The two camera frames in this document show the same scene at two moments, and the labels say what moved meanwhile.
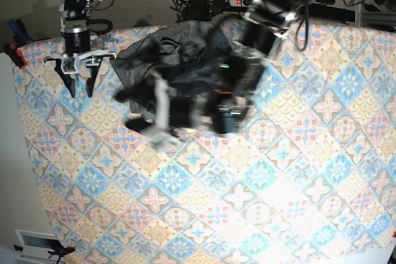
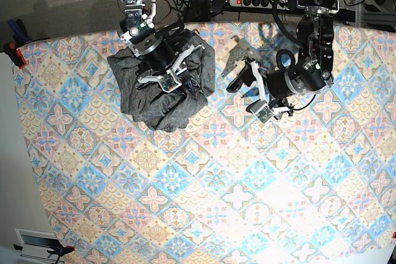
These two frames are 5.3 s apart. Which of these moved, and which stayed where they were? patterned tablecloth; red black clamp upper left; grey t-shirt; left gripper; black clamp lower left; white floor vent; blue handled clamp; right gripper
Moved: grey t-shirt; left gripper; right gripper
Stayed: red black clamp upper left; black clamp lower left; white floor vent; patterned tablecloth; blue handled clamp
